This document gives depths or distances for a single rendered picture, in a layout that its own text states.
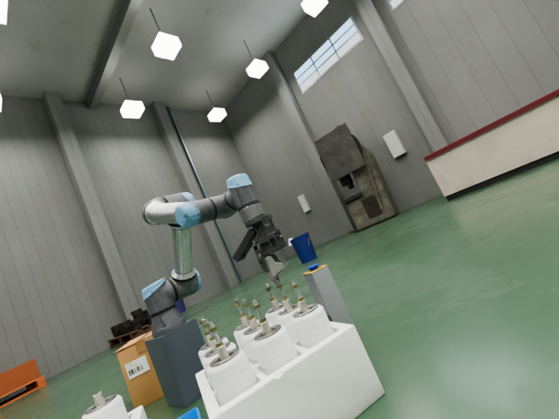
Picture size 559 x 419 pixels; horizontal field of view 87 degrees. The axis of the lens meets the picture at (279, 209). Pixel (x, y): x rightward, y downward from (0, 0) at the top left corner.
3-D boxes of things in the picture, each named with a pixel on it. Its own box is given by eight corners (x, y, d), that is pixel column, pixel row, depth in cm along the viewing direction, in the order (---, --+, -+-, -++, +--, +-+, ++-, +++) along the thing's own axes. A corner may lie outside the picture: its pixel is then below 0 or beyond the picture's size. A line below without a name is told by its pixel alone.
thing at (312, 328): (310, 386, 77) (282, 321, 79) (330, 365, 84) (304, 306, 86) (338, 388, 71) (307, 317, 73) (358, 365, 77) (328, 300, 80)
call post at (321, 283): (339, 357, 103) (303, 274, 107) (354, 347, 106) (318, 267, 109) (351, 362, 96) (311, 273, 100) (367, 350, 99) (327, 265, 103)
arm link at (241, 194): (239, 180, 101) (251, 170, 95) (251, 209, 100) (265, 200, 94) (220, 184, 96) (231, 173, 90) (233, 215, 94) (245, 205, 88)
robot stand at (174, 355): (167, 406, 131) (144, 342, 135) (201, 381, 144) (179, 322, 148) (185, 408, 119) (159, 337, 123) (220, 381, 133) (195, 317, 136)
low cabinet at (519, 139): (572, 142, 529) (549, 103, 539) (593, 145, 360) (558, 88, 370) (467, 184, 643) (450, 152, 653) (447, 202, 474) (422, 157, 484)
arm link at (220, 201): (199, 204, 101) (212, 191, 93) (226, 198, 109) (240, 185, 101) (208, 225, 100) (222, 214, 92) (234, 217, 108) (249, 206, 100)
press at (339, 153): (408, 209, 733) (362, 116, 764) (392, 219, 642) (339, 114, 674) (363, 228, 823) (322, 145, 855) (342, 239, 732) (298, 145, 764)
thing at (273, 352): (322, 396, 70) (290, 324, 73) (289, 422, 66) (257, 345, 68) (304, 386, 79) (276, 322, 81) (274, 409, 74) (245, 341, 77)
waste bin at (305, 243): (300, 266, 515) (288, 238, 521) (295, 266, 554) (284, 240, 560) (322, 255, 524) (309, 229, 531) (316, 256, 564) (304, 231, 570)
